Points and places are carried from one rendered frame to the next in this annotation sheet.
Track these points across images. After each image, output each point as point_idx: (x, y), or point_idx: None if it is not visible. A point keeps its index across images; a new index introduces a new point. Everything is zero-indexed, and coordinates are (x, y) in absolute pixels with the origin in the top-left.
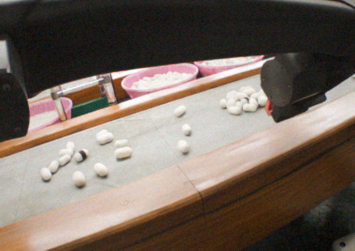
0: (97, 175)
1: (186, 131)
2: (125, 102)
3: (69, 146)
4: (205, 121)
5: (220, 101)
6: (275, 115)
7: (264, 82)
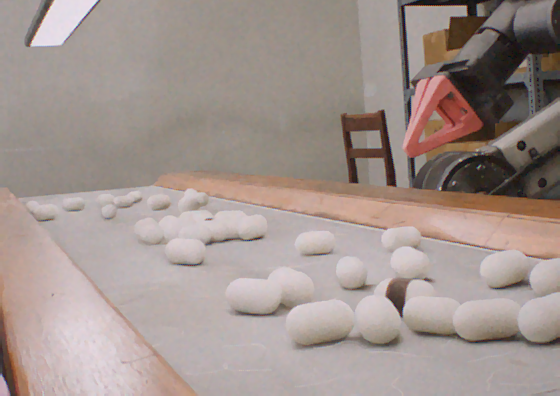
0: (516, 287)
1: (333, 237)
2: (21, 270)
3: (341, 301)
4: (264, 249)
5: (196, 229)
6: (504, 106)
7: (558, 24)
